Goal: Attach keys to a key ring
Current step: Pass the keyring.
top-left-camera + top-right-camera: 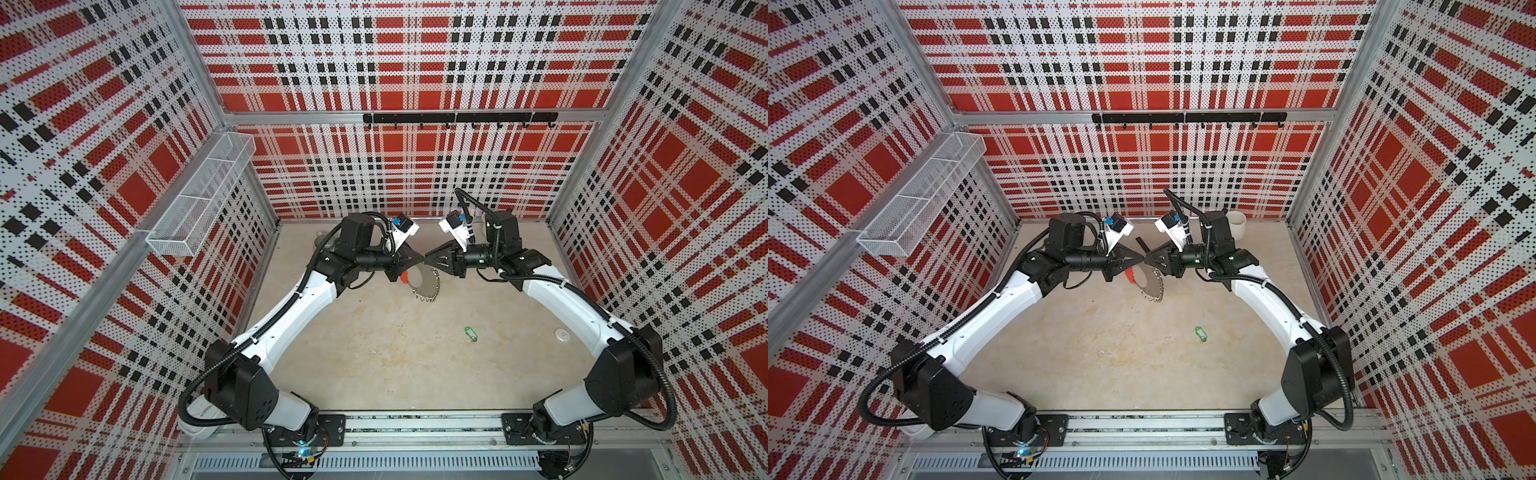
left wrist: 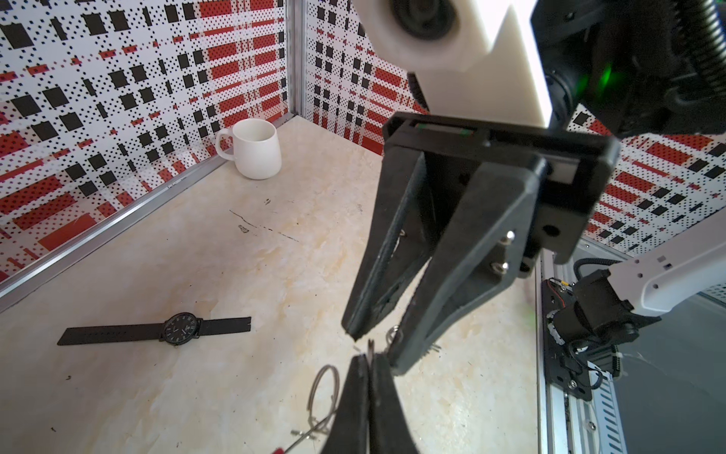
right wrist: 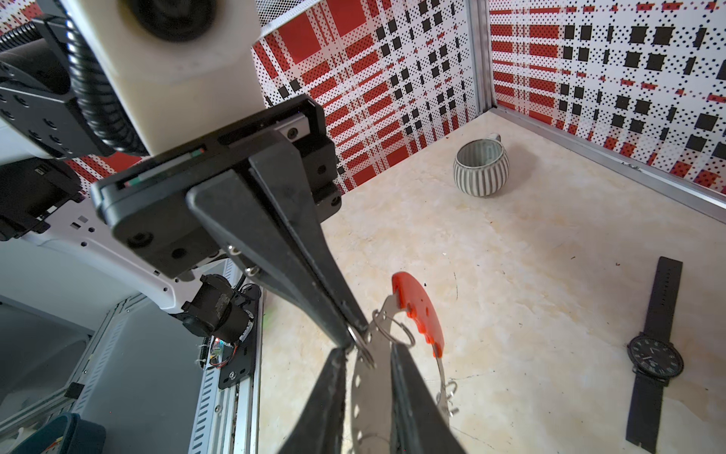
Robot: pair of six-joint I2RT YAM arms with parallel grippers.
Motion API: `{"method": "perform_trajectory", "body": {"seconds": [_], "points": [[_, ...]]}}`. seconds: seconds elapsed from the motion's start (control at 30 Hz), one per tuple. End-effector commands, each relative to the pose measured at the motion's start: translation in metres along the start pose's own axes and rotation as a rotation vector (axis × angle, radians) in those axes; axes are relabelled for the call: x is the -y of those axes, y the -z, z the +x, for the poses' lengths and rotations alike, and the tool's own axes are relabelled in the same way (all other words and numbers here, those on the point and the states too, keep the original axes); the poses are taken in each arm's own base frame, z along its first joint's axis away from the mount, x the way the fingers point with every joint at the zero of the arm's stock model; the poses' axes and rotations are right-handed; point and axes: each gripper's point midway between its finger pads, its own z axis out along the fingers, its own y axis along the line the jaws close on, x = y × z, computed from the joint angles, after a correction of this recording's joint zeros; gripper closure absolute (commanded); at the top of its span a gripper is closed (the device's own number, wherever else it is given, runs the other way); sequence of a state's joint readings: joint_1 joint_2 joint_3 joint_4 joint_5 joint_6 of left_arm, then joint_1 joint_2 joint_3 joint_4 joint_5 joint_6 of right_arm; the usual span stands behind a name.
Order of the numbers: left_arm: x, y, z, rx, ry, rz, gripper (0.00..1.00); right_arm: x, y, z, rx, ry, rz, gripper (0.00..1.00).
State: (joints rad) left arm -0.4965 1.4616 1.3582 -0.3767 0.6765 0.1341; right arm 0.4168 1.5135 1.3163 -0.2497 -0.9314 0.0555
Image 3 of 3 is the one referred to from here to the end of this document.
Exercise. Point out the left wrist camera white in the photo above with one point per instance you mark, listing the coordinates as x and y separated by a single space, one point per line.
152 75

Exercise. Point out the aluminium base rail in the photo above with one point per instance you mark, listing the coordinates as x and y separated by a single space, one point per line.
227 414

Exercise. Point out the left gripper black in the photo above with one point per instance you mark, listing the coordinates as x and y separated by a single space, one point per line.
270 214

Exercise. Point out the grey ribbed ceramic cup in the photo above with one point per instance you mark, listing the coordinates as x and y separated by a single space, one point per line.
482 167

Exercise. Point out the white wire mesh basket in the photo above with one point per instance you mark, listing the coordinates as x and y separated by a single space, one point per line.
272 11

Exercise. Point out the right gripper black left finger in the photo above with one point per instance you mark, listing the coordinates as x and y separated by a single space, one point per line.
320 426

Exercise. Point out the black wrist watch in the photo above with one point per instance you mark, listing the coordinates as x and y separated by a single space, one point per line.
655 359

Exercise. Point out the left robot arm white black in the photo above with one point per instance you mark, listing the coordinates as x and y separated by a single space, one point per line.
50 158

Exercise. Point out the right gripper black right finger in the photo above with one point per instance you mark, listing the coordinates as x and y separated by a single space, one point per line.
417 425

